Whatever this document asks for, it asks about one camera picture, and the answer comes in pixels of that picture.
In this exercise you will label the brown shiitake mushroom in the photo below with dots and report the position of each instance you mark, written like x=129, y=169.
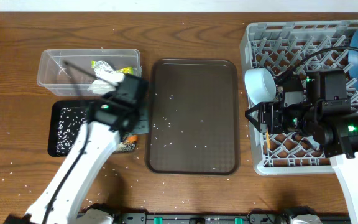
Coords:
x=125, y=146

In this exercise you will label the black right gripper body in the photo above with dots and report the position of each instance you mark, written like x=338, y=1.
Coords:
x=262, y=116

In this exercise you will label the orange carrot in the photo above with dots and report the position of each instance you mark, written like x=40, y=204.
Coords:
x=131, y=138

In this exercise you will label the brown serving tray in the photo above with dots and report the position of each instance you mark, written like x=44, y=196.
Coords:
x=194, y=118

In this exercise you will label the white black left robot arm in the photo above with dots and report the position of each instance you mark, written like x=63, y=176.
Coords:
x=98, y=138

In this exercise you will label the aluminium foil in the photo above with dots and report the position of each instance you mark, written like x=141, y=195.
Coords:
x=101, y=67

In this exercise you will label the grey dishwasher rack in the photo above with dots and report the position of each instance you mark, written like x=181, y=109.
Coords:
x=278, y=46

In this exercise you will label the light blue rice bowl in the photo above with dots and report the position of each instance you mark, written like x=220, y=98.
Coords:
x=260, y=85

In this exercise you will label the wooden chopstick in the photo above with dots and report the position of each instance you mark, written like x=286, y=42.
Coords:
x=267, y=140

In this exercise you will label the black tray bin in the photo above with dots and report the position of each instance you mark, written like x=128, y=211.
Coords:
x=56, y=108

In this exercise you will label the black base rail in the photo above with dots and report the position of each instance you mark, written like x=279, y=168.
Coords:
x=228, y=219

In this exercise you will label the yellow green snack wrapper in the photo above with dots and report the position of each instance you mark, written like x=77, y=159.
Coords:
x=127, y=70

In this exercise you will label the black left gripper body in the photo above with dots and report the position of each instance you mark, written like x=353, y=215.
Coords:
x=142, y=121

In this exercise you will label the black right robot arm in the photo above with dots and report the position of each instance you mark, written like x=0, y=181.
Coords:
x=317, y=106

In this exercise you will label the pile of white rice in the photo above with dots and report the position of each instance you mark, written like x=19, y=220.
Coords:
x=69, y=123

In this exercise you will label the clear plastic bin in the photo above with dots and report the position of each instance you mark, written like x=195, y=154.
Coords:
x=68, y=72

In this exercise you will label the white tissue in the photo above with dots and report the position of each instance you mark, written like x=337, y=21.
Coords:
x=106, y=82

